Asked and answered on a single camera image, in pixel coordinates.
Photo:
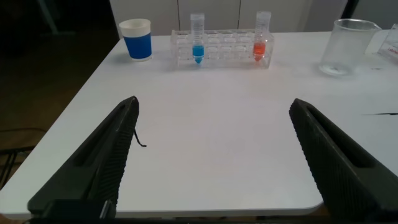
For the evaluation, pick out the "clear plastic beaker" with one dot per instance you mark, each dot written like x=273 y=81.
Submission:
x=345 y=49

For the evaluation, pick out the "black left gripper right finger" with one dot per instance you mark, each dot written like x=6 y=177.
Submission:
x=342 y=174

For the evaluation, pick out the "test tube with red pigment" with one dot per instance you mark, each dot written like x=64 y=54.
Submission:
x=259 y=49

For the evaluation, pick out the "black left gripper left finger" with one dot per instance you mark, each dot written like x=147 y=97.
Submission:
x=102 y=161

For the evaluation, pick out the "test tube with blue pigment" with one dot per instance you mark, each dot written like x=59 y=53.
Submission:
x=198 y=51

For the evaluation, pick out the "blue white paper cup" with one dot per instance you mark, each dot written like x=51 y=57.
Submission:
x=137 y=46

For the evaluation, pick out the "clear acrylic test tube rack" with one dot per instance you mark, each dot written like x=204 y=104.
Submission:
x=390 y=46
x=224 y=53

